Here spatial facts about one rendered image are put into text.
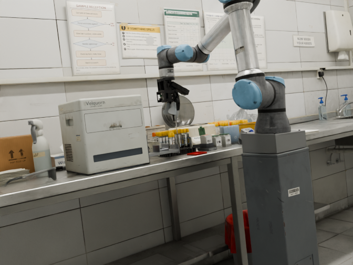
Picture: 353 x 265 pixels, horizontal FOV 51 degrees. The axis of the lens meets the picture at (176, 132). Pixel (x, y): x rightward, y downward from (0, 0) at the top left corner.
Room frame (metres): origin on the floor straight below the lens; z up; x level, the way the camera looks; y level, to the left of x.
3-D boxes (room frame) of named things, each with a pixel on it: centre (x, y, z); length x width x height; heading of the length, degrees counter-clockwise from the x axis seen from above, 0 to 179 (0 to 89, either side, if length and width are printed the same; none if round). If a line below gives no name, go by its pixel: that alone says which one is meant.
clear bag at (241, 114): (2.63, -0.45, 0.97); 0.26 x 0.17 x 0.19; 138
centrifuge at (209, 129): (2.20, -0.10, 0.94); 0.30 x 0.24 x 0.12; 25
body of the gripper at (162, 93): (1.82, 0.02, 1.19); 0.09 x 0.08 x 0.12; 125
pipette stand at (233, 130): (2.04, -0.29, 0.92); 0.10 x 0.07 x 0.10; 116
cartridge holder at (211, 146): (1.87, -0.14, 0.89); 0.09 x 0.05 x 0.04; 35
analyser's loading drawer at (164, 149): (1.66, 0.10, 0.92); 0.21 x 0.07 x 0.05; 124
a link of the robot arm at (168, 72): (1.82, 0.01, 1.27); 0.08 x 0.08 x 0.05
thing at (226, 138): (1.95, -0.25, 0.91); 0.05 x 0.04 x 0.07; 34
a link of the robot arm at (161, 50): (1.82, 0.01, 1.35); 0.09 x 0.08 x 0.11; 45
